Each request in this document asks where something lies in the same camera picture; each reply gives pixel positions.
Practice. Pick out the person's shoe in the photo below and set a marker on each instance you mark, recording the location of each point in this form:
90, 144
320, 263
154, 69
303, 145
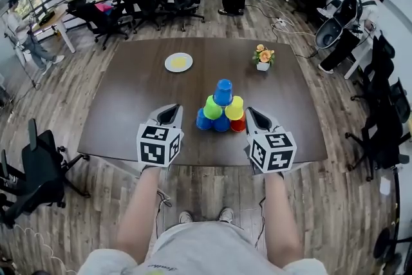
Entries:
226, 215
185, 217

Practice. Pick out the yellow food slice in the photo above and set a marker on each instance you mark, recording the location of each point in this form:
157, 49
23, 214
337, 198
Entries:
179, 62

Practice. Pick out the blue plastic cup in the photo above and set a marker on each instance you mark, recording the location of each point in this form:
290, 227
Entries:
223, 91
202, 122
221, 125

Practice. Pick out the white power strip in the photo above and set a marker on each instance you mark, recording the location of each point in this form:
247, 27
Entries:
279, 22

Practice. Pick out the green plastic cup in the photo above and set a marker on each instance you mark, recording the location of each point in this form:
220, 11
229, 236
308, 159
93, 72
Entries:
212, 109

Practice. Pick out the pink cushion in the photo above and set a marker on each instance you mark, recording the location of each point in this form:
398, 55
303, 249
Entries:
103, 7

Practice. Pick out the yellow plastic cup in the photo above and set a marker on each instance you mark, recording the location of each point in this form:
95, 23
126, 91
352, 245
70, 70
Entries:
235, 109

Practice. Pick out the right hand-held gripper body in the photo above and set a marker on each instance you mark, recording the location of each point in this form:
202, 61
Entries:
272, 151

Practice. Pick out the potted orange flowers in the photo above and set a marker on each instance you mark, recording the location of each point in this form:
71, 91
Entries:
264, 56

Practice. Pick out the person's left forearm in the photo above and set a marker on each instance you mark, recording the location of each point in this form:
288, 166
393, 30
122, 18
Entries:
138, 219

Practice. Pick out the person's right shoe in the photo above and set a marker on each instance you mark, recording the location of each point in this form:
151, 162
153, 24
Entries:
226, 215

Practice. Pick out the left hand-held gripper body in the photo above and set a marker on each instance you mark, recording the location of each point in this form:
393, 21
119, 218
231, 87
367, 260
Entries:
154, 148

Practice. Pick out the white round plate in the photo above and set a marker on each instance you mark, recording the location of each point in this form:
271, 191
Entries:
169, 64

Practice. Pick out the wooden top white desk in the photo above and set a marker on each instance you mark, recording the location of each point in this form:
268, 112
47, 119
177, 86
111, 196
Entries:
56, 17

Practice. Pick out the person's light grey shirt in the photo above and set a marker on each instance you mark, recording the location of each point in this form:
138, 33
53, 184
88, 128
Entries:
206, 251

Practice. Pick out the red plastic cup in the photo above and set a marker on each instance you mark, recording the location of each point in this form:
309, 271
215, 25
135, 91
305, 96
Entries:
238, 125

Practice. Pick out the person's left shoe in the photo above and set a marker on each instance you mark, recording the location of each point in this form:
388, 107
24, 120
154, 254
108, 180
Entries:
185, 217

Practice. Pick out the person's right forearm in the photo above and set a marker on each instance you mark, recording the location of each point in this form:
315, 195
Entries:
281, 222

